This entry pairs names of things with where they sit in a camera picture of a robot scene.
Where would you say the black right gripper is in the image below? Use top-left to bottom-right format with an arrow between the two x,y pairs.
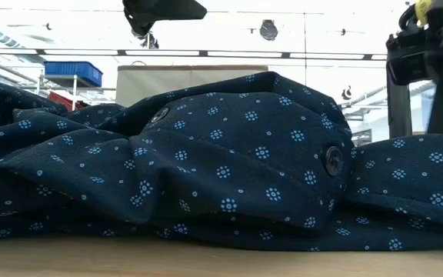
385,0 -> 443,135

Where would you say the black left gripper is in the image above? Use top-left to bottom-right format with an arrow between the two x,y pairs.
122,0 -> 208,38

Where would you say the navy dotted button shirt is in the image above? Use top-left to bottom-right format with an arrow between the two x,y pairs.
0,71 -> 443,253

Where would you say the beige fabric storage box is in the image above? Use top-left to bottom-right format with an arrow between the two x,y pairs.
115,60 -> 269,108

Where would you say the long ceiling light bar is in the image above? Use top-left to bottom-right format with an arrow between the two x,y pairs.
0,47 -> 388,62

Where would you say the yellow tape tag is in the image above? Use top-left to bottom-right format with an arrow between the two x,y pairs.
415,0 -> 433,27

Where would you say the blue plastic bin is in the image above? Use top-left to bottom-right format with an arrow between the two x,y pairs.
43,60 -> 104,88

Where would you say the metal shelf rack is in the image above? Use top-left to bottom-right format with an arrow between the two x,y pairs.
31,72 -> 117,112

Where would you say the red plastic bin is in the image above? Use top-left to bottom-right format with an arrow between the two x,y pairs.
47,91 -> 90,112

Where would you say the black ceiling cable reel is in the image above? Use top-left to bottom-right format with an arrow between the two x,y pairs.
258,18 -> 280,42
132,29 -> 160,50
340,85 -> 356,102

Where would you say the black upright post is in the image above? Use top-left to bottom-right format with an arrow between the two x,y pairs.
386,82 -> 413,139

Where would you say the thin black hanging cable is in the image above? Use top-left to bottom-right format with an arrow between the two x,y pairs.
303,11 -> 308,88

